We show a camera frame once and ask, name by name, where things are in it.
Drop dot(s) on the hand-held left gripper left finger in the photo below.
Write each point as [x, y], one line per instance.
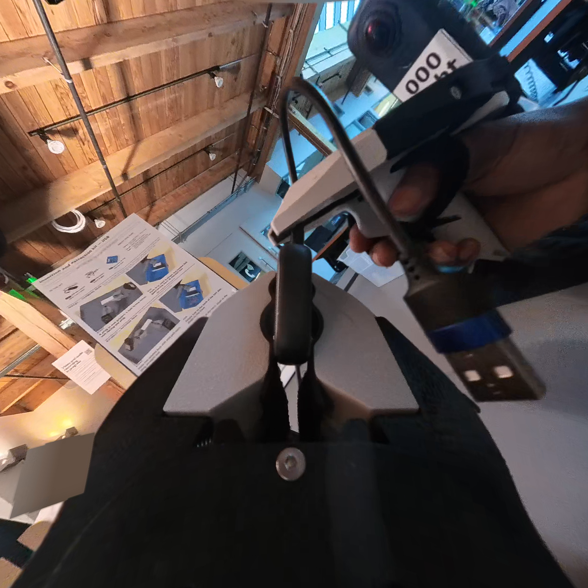
[216, 358]

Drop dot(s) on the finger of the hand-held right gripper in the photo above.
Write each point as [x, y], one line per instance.
[330, 174]
[312, 218]

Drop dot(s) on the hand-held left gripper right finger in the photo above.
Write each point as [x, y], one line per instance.
[363, 363]

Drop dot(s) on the person's right forearm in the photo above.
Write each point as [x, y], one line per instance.
[551, 275]

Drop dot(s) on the person's right hand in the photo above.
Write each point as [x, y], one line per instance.
[528, 174]

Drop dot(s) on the black phone icon sign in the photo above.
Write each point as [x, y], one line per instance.
[245, 267]

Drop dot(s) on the plywood poster board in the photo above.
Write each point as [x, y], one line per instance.
[225, 273]

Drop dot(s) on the instruction poster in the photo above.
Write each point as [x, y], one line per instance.
[138, 285]

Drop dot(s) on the small paper note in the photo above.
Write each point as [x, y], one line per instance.
[80, 367]

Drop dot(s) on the metal ceiling pipe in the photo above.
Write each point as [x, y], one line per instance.
[78, 105]

